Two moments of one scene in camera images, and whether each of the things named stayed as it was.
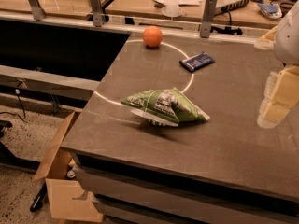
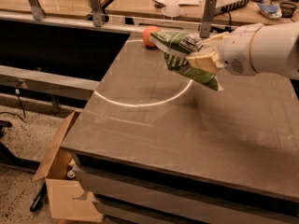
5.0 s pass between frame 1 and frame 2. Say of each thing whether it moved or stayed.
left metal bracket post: stayed
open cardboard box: stayed
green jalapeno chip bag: moved
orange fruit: stayed
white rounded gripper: moved
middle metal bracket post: stayed
